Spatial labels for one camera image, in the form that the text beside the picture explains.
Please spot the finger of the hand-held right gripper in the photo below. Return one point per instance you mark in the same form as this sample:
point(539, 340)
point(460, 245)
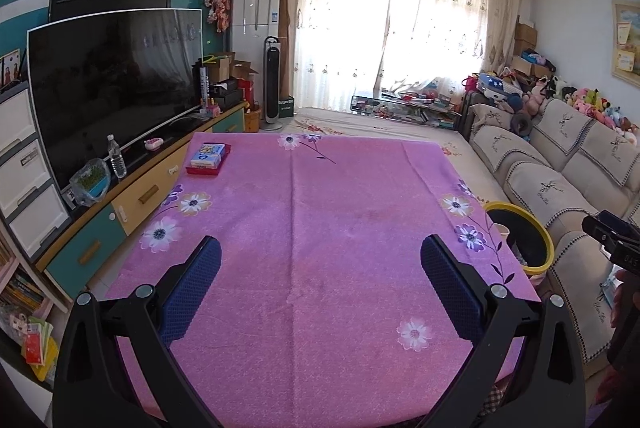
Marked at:
point(597, 230)
point(617, 219)

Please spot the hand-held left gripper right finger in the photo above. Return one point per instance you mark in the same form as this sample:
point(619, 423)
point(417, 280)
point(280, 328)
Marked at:
point(450, 285)

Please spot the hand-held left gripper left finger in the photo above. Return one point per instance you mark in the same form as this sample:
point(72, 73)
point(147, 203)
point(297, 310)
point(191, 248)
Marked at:
point(192, 290)

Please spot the yellow rimmed black bin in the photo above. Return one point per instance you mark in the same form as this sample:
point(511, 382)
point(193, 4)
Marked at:
point(525, 233)

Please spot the person's right forearm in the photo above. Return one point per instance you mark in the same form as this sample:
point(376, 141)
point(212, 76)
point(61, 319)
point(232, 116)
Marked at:
point(625, 348)

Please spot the person's right hand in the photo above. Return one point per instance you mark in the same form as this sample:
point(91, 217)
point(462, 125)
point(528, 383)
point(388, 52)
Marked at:
point(622, 293)

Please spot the paper document bundle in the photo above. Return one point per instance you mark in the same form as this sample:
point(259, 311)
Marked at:
point(607, 290)

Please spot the beige sofa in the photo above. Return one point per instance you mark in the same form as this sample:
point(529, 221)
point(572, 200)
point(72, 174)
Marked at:
point(550, 173)

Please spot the yellow teal television cabinet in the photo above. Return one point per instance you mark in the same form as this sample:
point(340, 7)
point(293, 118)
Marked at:
point(145, 198)

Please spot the pile of plush toys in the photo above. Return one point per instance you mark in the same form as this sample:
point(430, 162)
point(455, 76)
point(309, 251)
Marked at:
point(600, 105)

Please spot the flat red box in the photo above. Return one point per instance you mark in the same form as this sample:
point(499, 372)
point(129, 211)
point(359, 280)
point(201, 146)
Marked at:
point(202, 171)

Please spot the grey neck pillow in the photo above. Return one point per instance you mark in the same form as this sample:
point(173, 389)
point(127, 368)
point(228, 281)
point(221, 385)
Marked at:
point(522, 122)

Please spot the pink floral tablecloth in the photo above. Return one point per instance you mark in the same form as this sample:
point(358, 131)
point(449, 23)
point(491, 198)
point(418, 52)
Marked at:
point(320, 258)

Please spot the blue white card box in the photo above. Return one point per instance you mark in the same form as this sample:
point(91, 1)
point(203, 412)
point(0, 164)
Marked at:
point(207, 153)

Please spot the pink plush toy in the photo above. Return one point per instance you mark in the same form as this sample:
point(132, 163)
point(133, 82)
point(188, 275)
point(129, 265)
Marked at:
point(535, 95)

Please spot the glass bowl with greens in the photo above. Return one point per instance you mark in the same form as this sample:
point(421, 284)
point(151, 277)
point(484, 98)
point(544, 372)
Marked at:
point(91, 180)

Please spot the small pink toy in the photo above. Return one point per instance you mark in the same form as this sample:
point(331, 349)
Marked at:
point(154, 142)

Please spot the clear water bottle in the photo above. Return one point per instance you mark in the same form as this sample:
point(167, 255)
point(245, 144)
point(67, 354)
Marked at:
point(116, 156)

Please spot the colourful packet stack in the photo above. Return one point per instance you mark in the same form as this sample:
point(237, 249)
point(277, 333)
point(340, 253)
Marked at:
point(37, 343)

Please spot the bookshelf with books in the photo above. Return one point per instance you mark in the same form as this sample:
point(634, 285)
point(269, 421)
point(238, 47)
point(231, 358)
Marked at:
point(15, 288)

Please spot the white floral bed sheet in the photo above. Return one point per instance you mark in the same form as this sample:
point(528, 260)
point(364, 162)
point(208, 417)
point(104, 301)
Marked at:
point(375, 122)

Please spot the blue star print bag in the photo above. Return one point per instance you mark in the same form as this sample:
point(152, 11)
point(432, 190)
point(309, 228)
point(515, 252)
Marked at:
point(492, 85)

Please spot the pink toy figure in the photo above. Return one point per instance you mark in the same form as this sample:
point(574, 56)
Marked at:
point(212, 110)

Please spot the wooden bucket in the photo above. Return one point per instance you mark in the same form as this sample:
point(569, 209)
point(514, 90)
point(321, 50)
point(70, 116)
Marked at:
point(252, 117)

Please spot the cluttered glass coffee table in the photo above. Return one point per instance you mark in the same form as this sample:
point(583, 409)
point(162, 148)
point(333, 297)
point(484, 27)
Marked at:
point(405, 105)

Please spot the tall black white box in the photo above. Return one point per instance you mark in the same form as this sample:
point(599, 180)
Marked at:
point(203, 85)

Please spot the red bag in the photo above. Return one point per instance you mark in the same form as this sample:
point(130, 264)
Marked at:
point(247, 90)

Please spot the green box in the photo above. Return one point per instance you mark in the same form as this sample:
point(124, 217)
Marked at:
point(286, 105)

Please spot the white drawer unit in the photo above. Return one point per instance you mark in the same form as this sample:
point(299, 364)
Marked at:
point(20, 173)

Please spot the large curved television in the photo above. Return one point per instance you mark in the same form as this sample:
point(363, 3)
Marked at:
point(115, 92)

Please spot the open cardboard box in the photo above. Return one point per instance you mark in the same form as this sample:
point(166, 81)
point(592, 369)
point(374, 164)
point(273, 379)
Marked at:
point(242, 70)
point(220, 65)

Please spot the black tower fan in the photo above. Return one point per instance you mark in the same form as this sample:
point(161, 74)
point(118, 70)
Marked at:
point(273, 77)

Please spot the sheer embroidered curtain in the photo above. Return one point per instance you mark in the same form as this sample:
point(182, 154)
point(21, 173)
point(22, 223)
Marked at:
point(400, 17)

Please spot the white standing air conditioner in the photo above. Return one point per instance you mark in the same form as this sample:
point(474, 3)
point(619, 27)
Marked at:
point(255, 12)

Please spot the hanging artificial flowers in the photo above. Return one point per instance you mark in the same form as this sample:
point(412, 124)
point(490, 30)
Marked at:
point(217, 0)

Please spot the framed wall picture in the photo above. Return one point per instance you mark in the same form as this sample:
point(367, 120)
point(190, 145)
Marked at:
point(627, 40)

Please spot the photo frame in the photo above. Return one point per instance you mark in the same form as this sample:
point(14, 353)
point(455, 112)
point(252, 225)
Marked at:
point(10, 67)

